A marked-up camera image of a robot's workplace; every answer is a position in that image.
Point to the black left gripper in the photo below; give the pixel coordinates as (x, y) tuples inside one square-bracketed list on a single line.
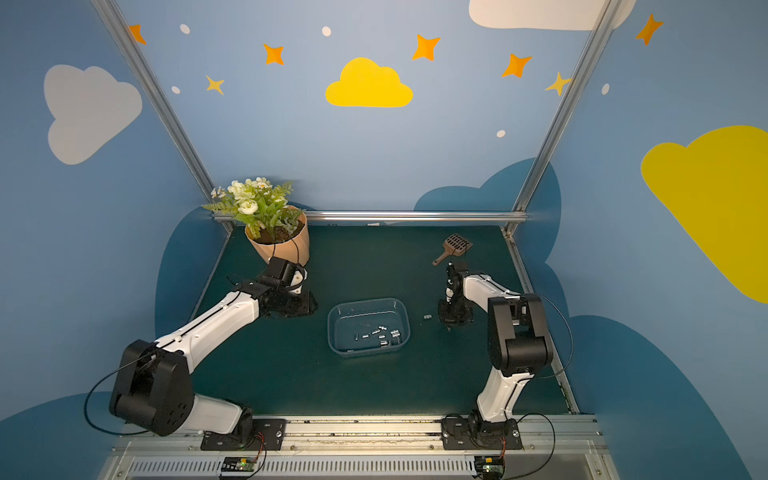
[(298, 303)]

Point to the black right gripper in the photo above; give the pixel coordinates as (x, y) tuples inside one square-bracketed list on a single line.
[(453, 309)]

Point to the teal plastic storage box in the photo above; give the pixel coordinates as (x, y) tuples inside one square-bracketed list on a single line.
[(368, 327)]

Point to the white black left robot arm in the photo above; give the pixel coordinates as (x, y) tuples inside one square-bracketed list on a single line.
[(153, 388)]

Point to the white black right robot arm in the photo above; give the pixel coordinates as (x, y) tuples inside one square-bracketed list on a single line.
[(519, 344)]

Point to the terracotta ribbed flower pot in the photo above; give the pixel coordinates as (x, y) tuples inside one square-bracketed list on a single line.
[(296, 249)]

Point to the brown grid brush tool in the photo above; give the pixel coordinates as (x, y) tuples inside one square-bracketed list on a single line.
[(454, 245)]

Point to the artificial white flower plant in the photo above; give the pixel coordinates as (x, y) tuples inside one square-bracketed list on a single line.
[(260, 205)]

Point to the right green circuit board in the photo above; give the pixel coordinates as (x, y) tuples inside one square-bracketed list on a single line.
[(489, 467)]

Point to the green circuit board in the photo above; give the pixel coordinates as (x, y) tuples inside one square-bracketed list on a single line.
[(238, 465), (489, 467)]

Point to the left green circuit board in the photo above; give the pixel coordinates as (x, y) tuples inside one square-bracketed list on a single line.
[(238, 465)]

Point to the aluminium back frame rail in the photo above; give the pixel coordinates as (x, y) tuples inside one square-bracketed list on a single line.
[(391, 217)]

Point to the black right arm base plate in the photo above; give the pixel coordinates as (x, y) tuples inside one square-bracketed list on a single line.
[(474, 433)]

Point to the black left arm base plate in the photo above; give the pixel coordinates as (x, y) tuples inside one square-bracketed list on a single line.
[(266, 433)]

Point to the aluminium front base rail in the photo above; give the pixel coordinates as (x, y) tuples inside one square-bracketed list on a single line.
[(373, 447)]

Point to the aluminium left corner post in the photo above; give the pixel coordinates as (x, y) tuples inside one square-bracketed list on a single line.
[(114, 21)]

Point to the aluminium corner post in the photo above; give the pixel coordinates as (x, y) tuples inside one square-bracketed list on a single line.
[(608, 18), (114, 21)]

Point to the aluminium right corner post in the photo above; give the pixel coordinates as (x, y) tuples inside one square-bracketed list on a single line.
[(608, 18)]

